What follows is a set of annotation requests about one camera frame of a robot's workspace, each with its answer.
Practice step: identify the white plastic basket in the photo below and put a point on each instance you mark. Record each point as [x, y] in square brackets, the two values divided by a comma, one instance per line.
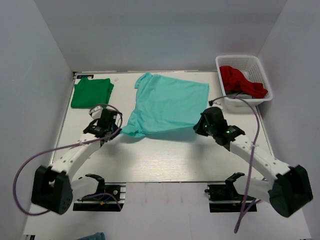
[251, 68]

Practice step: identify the folded green t-shirt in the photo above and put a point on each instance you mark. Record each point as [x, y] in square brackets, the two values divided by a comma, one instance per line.
[91, 92]

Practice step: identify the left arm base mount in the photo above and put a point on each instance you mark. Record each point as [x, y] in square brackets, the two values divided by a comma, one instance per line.
[93, 194]

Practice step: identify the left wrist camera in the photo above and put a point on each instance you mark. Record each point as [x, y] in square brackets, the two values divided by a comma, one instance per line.
[96, 112]

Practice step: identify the red t-shirt in basket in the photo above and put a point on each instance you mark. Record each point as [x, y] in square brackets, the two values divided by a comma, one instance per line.
[234, 81]

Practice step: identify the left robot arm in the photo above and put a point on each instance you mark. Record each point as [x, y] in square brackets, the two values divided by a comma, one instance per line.
[54, 188]

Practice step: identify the dark teal cloth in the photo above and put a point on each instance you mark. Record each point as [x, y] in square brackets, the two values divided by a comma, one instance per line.
[96, 236]

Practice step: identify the blue label sticker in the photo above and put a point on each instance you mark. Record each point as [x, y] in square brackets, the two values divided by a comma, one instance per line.
[88, 76]

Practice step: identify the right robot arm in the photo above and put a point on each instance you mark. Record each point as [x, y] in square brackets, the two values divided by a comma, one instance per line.
[286, 188]

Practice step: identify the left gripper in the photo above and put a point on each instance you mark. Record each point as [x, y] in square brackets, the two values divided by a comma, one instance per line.
[116, 128]

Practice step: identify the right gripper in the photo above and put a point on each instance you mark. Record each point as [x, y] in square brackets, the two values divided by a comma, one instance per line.
[198, 128]

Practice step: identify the grey garment in basket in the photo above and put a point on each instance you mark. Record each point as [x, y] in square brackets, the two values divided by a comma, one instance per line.
[238, 94]

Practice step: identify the teal t-shirt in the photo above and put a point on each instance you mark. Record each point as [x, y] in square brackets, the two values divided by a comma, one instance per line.
[165, 104]

